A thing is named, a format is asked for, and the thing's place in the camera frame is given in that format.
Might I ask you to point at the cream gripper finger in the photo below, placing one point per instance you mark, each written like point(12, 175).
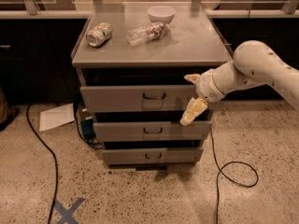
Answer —
point(192, 78)
point(195, 107)

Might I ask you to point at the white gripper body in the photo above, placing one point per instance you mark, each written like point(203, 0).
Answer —
point(206, 88)

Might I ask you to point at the grey top drawer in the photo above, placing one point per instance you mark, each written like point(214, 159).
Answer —
point(137, 98)

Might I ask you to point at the grey drawer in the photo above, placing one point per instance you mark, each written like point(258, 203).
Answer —
point(151, 156)
point(137, 98)
point(150, 131)

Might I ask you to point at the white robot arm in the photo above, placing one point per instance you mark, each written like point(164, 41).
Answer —
point(254, 64)

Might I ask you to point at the grey bottom drawer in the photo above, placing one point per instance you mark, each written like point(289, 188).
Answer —
point(151, 156)

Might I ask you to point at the grey metal drawer cabinet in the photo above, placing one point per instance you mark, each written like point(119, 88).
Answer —
point(191, 46)

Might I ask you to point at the grey middle drawer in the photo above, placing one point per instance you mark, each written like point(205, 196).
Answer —
point(150, 131)

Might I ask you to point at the clear plastic water bottle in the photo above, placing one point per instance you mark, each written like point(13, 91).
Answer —
point(147, 33)

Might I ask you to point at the white bowl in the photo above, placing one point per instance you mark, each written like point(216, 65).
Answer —
point(163, 14)

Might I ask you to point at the crushed soda can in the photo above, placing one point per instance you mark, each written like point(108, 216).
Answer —
point(99, 34)

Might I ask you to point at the white paper sheet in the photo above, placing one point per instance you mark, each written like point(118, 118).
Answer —
point(56, 117)

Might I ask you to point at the blue tape cross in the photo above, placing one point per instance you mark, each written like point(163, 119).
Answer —
point(67, 215)

